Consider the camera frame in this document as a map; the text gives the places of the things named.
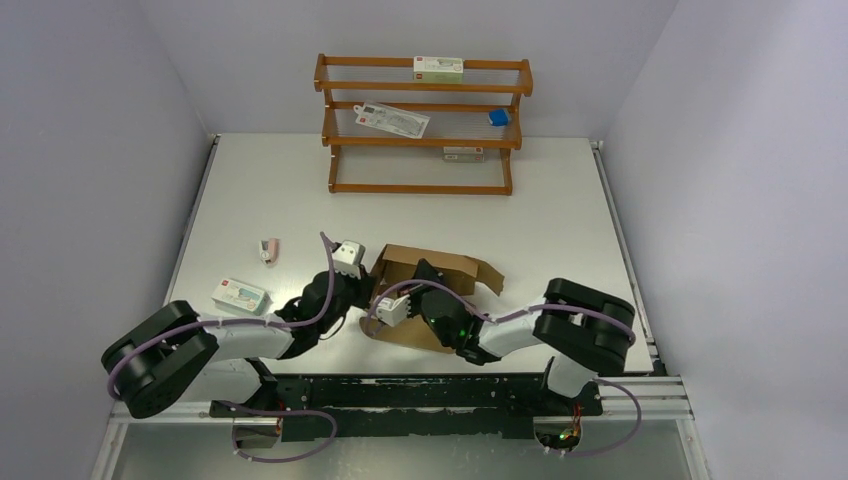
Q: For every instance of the orange wooden shelf rack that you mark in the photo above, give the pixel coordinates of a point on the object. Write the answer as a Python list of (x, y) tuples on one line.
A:
[(462, 107)]

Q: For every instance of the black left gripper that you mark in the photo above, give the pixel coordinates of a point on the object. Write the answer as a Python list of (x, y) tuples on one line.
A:
[(364, 287)]

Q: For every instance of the small box lower shelf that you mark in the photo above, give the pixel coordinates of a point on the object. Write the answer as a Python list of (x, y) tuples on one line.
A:
[(463, 154)]

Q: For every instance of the white flat package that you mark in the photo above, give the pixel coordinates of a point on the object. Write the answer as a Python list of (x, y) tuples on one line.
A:
[(391, 120)]

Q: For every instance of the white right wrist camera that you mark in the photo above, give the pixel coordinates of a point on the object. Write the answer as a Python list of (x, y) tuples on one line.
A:
[(393, 312)]

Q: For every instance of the green white box top shelf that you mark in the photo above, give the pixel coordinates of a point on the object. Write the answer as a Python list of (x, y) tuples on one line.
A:
[(439, 70)]

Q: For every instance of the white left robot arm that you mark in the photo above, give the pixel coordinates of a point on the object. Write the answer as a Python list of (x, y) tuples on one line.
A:
[(175, 355)]

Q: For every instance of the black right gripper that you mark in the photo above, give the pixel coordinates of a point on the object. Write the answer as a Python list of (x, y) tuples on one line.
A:
[(424, 271)]

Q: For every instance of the brown cardboard box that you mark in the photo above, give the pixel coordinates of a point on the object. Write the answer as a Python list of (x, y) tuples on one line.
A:
[(394, 269)]

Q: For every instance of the small blue object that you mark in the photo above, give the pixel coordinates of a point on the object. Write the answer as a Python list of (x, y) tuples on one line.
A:
[(499, 117)]

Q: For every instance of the small pink white object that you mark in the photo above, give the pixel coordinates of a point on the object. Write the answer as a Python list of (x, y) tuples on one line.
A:
[(269, 251)]

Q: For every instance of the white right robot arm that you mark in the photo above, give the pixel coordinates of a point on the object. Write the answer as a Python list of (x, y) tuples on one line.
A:
[(590, 331)]

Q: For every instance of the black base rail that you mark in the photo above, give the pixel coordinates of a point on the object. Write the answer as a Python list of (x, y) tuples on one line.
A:
[(427, 405)]

